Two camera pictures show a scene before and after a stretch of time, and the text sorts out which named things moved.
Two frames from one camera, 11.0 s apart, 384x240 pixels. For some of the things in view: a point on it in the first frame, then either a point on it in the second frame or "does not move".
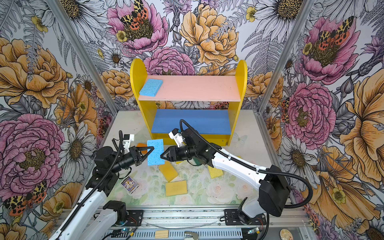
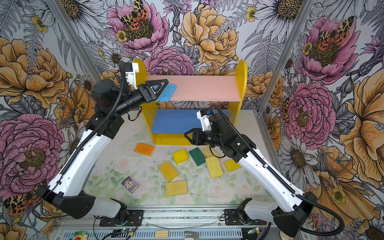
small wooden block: (162, 234) does not move
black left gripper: (137, 155) -> (150, 96)
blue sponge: (155, 158) -> (166, 95)
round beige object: (285, 234) does not move
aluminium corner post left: (84, 54) does not move
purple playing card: (129, 184) does not move
